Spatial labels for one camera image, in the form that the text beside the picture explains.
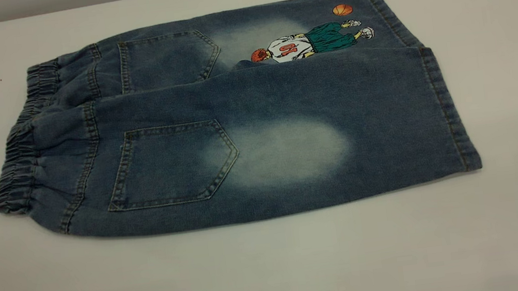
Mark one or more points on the blue denim shorts basketball print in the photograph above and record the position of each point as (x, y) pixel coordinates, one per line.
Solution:
(282, 94)

